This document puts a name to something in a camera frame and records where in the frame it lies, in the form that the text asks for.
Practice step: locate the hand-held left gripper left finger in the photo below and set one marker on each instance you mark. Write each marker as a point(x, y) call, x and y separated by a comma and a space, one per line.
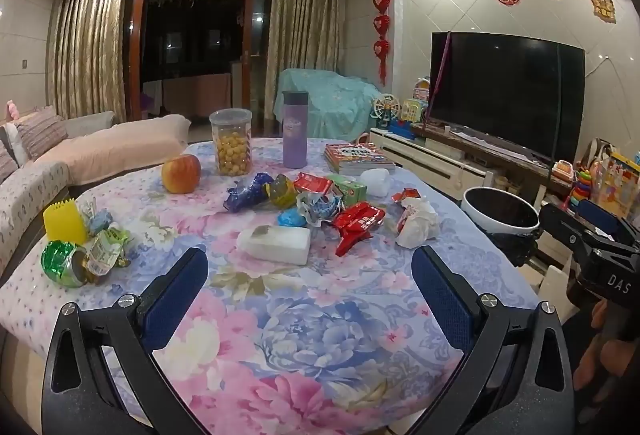
point(170, 300)

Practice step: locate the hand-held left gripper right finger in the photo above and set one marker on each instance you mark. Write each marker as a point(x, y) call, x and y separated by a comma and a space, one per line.
point(442, 300)

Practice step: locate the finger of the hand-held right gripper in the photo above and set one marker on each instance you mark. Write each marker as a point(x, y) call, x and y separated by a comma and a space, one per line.
point(602, 217)
point(565, 227)

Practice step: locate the white trash bin black bag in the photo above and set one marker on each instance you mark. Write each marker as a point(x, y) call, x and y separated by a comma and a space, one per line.
point(500, 215)

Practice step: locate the white and red wrapper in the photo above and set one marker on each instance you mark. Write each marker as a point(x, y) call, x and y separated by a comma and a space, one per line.
point(417, 225)

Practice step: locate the small red wrapper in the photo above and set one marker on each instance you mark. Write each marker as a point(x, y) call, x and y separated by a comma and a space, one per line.
point(406, 195)

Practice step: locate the large red snack wrapper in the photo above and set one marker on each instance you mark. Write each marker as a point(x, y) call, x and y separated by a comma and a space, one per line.
point(357, 225)

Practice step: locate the white tissue pack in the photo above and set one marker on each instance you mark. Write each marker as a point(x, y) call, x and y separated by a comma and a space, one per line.
point(275, 243)

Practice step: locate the dark blue wrapper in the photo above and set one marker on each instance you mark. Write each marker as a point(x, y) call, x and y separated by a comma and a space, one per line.
point(246, 196)

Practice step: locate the white pleated paper liner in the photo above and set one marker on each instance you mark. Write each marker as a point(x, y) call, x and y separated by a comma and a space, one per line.
point(375, 181)

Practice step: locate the green cardboard box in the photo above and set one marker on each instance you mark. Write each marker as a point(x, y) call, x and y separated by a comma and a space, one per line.
point(350, 189)

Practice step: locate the blue laundry pod packet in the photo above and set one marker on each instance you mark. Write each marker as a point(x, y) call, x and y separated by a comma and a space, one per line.
point(291, 218)

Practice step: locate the silver blue wrapper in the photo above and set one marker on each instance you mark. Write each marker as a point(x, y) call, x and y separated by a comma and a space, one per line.
point(317, 207)

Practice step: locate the yellow wrapper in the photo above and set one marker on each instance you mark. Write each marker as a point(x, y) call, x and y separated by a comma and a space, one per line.
point(282, 190)

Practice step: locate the red and white packet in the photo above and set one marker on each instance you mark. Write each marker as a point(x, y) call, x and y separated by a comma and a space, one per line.
point(312, 183)

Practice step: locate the person's right hand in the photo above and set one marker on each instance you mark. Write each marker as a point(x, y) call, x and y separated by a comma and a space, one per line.
point(615, 357)

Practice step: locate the colourful toy box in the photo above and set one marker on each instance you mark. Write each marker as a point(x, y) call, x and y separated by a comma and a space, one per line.
point(617, 185)

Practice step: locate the orange toy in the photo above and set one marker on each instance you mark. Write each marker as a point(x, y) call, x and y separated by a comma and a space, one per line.
point(563, 172)

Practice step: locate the white low stool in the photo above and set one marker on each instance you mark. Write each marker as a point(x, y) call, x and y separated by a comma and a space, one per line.
point(552, 290)

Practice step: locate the light blue small packet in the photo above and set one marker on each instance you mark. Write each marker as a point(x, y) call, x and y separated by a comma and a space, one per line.
point(98, 220)

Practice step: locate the red apple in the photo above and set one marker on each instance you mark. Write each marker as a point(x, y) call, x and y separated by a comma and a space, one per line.
point(181, 174)

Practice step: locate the floral tablecloth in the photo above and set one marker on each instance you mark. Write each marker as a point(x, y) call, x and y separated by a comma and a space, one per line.
point(310, 330)

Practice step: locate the white television cabinet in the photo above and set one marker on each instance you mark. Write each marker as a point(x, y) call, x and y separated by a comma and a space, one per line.
point(425, 155)

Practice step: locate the black flat television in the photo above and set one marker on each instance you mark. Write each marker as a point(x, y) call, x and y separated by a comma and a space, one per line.
point(505, 90)

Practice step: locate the pink sofa blanket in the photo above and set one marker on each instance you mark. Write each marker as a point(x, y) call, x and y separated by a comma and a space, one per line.
point(120, 147)

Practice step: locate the clear jar of yellow snacks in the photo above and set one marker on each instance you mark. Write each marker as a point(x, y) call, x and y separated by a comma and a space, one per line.
point(231, 150)

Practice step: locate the stack of colourful books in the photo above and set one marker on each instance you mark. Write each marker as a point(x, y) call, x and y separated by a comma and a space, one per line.
point(357, 155)

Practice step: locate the light fabric sofa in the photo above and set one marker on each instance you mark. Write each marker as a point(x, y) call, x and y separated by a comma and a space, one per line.
point(30, 195)

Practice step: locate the blue toy base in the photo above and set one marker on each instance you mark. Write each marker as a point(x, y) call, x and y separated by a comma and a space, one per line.
point(400, 129)

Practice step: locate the colourful toy house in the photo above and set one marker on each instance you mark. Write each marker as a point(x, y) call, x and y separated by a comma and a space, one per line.
point(412, 110)

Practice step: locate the ferris wheel toy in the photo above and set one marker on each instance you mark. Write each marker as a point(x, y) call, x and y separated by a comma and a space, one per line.
point(384, 110)

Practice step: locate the pink toy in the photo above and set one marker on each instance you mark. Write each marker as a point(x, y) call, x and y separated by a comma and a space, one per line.
point(421, 89)

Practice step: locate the purple thermos bottle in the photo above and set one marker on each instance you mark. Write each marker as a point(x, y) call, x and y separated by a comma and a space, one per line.
point(295, 135)

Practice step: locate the striped pink pillow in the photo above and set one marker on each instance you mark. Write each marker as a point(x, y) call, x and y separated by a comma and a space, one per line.
point(42, 132)

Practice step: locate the teal covered armchair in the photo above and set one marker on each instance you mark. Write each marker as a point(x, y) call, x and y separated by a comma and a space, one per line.
point(335, 100)

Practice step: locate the wooden sliding glass door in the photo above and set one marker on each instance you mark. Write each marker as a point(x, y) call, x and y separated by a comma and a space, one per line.
point(190, 40)

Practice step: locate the beige patterned curtain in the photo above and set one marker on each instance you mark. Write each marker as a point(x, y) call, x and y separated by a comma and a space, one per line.
point(87, 45)
point(302, 25)

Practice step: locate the gold figure wall decoration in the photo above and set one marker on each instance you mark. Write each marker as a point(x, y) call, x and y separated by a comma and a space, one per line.
point(603, 5)

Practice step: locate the red knot wall hanging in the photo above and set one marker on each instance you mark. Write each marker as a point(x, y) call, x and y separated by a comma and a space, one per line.
point(382, 25)

